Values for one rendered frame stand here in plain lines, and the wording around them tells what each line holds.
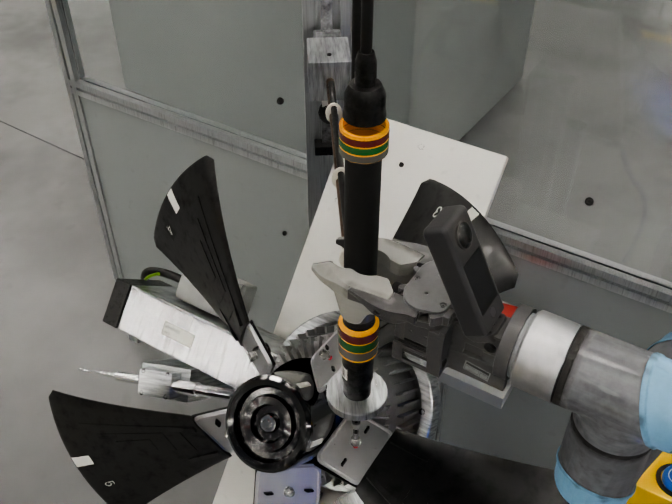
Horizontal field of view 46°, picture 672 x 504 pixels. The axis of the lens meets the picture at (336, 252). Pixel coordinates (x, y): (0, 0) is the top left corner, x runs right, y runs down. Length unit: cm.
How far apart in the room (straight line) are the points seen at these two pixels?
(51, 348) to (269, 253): 108
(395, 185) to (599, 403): 61
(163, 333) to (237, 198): 79
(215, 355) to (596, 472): 63
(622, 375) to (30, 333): 246
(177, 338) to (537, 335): 68
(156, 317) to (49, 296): 181
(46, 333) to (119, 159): 90
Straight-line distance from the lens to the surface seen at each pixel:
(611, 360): 71
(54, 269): 317
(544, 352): 71
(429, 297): 73
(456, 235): 68
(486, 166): 118
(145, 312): 128
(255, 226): 200
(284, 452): 98
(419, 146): 121
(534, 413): 193
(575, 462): 78
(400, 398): 113
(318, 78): 131
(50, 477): 254
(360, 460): 99
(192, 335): 123
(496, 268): 90
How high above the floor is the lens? 201
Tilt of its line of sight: 41 degrees down
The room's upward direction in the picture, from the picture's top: straight up
